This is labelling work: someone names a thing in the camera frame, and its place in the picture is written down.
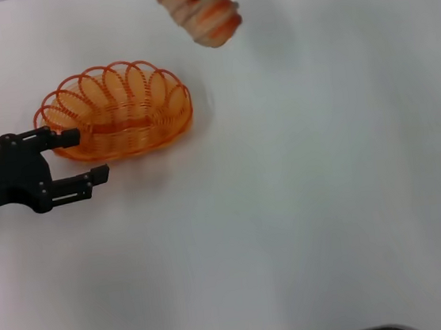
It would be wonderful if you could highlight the orange striped bread loaf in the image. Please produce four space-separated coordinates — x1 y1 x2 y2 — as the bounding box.
148 0 247 56

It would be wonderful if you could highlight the orange plastic wire basket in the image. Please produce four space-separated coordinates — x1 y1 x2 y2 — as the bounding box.
26 52 199 171

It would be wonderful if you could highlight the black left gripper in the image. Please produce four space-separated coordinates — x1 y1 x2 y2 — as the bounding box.
0 119 115 219

